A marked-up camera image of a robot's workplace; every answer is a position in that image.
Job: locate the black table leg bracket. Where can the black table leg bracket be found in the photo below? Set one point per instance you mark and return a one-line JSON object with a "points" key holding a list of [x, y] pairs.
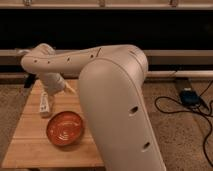
{"points": [[29, 80]]}

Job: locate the white plastic bottle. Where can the white plastic bottle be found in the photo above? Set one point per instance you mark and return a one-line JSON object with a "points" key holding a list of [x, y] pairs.
{"points": [[46, 105]]}

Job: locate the orange ceramic bowl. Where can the orange ceramic bowl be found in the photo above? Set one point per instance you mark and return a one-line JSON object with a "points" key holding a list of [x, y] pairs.
{"points": [[65, 128]]}

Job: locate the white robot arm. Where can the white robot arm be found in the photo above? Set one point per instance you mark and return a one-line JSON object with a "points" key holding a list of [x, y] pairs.
{"points": [[110, 82]]}

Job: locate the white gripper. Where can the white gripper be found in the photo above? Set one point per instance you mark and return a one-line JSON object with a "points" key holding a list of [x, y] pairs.
{"points": [[54, 83]]}

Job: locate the blue power adapter box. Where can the blue power adapter box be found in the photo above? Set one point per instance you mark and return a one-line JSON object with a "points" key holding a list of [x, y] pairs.
{"points": [[189, 98]]}

